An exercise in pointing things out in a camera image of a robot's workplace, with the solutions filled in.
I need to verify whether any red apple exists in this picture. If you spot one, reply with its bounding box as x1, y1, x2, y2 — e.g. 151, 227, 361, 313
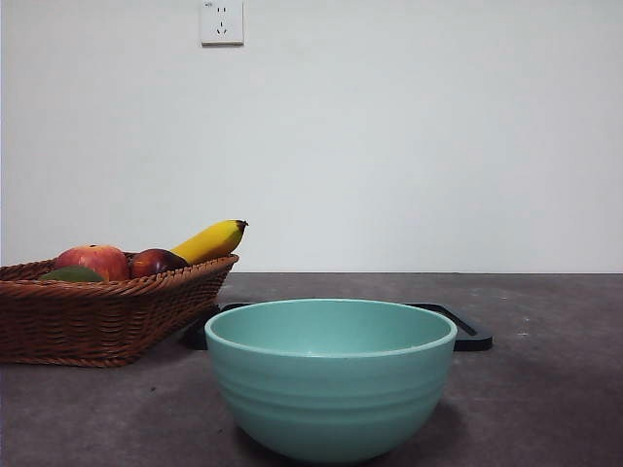
53, 244, 131, 282

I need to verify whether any brown wicker basket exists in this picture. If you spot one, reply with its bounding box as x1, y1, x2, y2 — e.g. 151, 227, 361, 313
0, 252, 240, 369

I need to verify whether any teal ribbed bowl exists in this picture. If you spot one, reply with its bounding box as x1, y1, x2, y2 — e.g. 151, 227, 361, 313
203, 299, 458, 463

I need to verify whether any white wall socket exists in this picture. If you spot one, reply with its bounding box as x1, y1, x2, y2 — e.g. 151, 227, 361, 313
201, 0, 245, 48

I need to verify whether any black rectangular tray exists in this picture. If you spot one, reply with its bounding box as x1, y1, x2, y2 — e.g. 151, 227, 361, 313
182, 301, 494, 352

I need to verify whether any yellow banana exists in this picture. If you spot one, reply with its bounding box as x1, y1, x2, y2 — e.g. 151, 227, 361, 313
169, 219, 249, 267

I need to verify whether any dark red plum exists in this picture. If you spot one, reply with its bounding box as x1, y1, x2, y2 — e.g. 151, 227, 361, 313
128, 248, 190, 279

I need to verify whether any green avocado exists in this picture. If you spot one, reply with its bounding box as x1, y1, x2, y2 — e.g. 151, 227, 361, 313
38, 266, 106, 283

